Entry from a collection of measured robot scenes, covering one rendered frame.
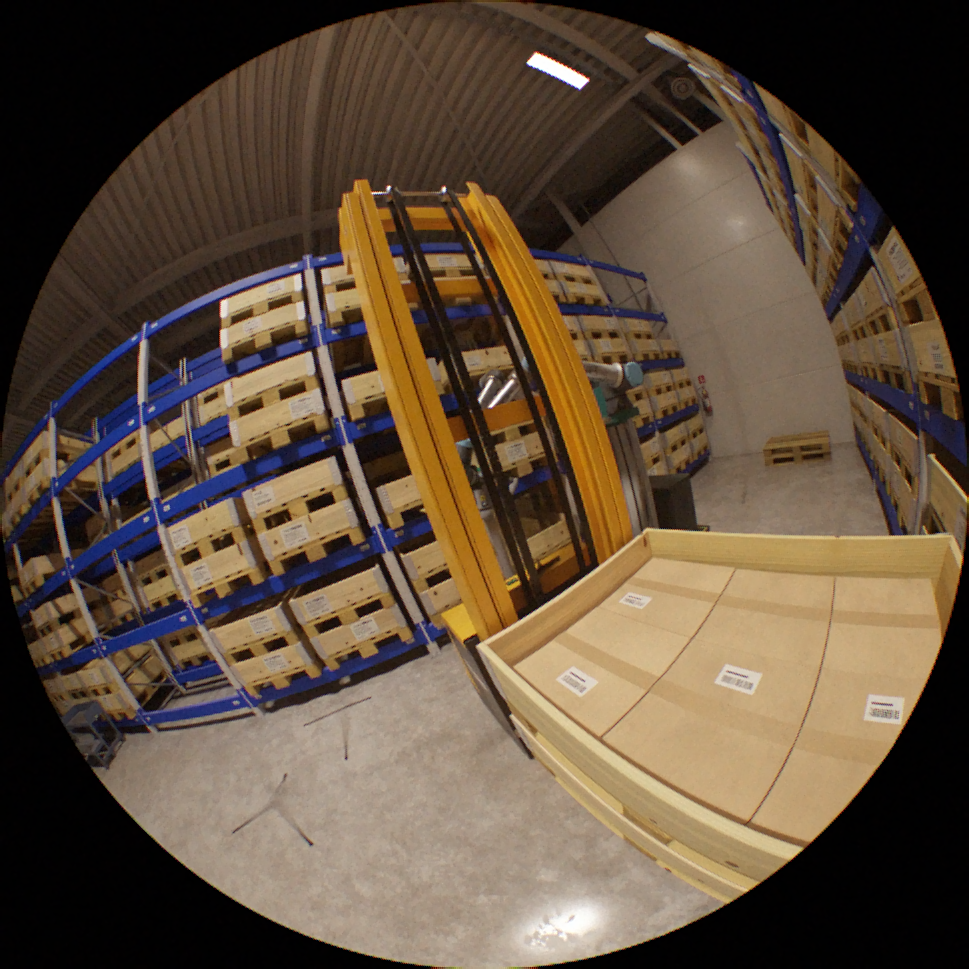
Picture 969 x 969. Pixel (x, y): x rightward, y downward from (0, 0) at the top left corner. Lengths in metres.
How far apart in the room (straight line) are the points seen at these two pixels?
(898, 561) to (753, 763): 0.68
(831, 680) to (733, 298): 5.93
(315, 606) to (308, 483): 0.94
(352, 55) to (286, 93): 1.13
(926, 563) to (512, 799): 1.76
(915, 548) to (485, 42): 7.03
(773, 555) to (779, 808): 0.73
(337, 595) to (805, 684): 2.50
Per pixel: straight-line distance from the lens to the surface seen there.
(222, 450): 3.99
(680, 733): 0.68
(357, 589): 2.37
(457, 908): 1.61
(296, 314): 2.83
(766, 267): 6.25
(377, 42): 6.53
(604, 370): 1.70
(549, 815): 1.58
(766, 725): 0.70
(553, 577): 1.14
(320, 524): 2.29
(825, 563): 1.07
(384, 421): 2.42
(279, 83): 6.57
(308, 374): 2.50
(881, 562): 1.09
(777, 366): 6.06
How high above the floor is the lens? 1.49
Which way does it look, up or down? 6 degrees down
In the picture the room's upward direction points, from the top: 19 degrees counter-clockwise
